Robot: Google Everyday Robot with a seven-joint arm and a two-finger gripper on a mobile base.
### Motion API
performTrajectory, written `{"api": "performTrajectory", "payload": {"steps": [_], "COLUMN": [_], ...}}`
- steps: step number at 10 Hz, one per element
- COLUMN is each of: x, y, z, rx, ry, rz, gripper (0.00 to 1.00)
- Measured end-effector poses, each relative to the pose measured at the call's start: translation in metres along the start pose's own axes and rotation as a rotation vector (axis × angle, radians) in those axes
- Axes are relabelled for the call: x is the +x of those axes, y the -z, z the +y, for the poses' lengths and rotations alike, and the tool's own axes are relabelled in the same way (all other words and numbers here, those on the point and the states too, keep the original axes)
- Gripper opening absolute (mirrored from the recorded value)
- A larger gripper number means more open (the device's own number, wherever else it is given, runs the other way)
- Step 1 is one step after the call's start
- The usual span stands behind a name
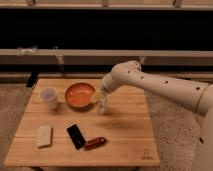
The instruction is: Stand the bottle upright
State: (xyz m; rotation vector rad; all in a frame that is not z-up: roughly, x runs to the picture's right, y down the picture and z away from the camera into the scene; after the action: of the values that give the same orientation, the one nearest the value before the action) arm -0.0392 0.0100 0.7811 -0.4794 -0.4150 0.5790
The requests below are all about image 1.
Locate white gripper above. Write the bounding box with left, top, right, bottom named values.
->
left=90, top=89, right=108, bottom=114

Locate beige sponge block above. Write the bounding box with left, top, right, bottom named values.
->
left=37, top=125, right=52, bottom=148

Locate dark red bottle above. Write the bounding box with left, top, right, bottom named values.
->
left=84, top=137, right=107, bottom=150

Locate wooden table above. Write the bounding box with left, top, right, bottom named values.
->
left=4, top=79, right=160, bottom=167

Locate grey horizontal rail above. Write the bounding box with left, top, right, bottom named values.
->
left=0, top=48, right=213, bottom=65

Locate orange bowl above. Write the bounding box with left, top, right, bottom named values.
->
left=65, top=82, right=95, bottom=108

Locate clear plastic cup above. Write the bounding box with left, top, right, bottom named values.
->
left=39, top=87, right=58, bottom=110

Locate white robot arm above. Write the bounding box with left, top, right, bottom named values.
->
left=91, top=61, right=213, bottom=171

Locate black rectangular box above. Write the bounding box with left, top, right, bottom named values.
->
left=67, top=124, right=86, bottom=150

